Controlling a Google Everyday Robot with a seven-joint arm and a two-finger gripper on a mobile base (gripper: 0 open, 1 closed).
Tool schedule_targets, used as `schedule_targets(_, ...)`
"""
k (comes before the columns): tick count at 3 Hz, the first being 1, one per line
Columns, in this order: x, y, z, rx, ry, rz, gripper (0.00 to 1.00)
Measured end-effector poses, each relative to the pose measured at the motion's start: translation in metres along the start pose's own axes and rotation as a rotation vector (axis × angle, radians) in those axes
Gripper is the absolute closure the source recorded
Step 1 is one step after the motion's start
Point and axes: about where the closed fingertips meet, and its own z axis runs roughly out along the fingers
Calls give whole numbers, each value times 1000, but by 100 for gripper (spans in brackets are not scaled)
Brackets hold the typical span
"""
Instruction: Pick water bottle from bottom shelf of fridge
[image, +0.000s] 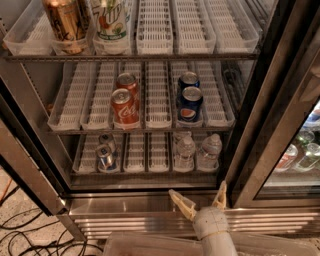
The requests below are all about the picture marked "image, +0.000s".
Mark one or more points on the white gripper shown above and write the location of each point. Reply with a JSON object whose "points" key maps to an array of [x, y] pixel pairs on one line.
{"points": [[210, 221]]}

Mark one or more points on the clear water bottle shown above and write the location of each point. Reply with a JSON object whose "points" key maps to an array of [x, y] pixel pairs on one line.
{"points": [[181, 134], [184, 158], [209, 152]]}

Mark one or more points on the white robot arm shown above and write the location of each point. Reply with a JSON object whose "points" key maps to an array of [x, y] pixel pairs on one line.
{"points": [[218, 245]]}

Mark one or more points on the bottom shelf tray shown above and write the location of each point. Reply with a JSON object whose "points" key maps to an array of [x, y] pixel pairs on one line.
{"points": [[158, 153]]}

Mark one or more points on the shelf tray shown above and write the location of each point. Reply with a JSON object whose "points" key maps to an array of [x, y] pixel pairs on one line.
{"points": [[158, 153], [157, 97], [154, 29]]}

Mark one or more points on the green bottle behind glass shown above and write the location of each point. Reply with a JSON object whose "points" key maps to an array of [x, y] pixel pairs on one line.
{"points": [[308, 151]]}

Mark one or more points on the middle shelf tray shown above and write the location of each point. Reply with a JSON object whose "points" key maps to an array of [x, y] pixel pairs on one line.
{"points": [[157, 97]]}

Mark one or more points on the stainless steel fridge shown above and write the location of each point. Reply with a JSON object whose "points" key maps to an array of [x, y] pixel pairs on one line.
{"points": [[258, 66]]}

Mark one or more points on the top shelf tray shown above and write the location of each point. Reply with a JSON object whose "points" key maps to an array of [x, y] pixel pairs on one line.
{"points": [[154, 29]]}

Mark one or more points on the right clear plastic bin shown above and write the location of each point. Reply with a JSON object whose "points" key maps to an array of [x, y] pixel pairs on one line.
{"points": [[264, 245]]}

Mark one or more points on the clear plastic bin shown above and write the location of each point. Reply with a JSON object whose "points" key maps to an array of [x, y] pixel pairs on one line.
{"points": [[264, 245], [131, 244]]}

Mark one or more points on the left clear plastic bin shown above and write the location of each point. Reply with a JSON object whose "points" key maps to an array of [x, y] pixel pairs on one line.
{"points": [[131, 244]]}

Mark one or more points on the red can behind glass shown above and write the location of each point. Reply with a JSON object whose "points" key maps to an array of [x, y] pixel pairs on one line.
{"points": [[287, 159]]}

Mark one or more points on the front blue pepsi can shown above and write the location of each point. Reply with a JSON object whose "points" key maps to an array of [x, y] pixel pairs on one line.
{"points": [[190, 103]]}

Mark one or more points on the blue pepsi can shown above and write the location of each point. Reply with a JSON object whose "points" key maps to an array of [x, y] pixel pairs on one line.
{"points": [[190, 103], [187, 79]]}

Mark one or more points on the front silver blue can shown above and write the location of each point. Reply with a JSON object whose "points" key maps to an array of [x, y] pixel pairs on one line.
{"points": [[105, 159]]}

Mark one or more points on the silver blue can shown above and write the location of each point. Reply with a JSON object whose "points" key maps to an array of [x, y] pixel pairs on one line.
{"points": [[108, 139], [105, 159]]}

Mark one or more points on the rear silver blue can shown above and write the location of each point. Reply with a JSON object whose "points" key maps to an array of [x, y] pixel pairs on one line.
{"points": [[108, 139]]}

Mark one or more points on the rear blue pepsi can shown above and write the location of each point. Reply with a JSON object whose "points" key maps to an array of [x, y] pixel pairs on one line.
{"points": [[187, 79]]}

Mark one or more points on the front red cola can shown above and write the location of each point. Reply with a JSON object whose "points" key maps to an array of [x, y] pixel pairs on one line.
{"points": [[124, 107]]}

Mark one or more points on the red cola can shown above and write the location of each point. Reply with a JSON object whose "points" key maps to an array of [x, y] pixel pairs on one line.
{"points": [[124, 107], [128, 81]]}

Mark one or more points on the rear red cola can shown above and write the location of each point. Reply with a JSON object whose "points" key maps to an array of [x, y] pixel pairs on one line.
{"points": [[128, 81]]}

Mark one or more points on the white 7up can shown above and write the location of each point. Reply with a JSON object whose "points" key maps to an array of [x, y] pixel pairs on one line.
{"points": [[110, 19]]}

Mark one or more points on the gold tall can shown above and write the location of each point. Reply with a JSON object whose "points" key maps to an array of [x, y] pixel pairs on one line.
{"points": [[65, 20]]}

